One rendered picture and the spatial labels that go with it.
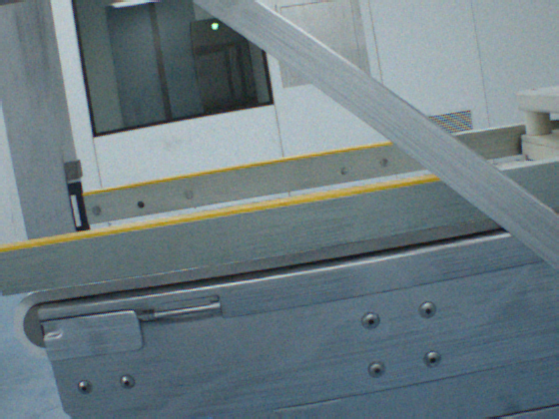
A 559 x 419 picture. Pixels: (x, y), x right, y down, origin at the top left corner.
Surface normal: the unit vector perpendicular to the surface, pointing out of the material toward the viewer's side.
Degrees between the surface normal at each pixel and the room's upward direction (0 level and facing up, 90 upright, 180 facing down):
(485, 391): 90
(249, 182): 90
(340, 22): 90
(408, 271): 90
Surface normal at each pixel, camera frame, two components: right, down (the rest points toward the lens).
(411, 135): -0.53, 0.17
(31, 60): 0.03, 0.15
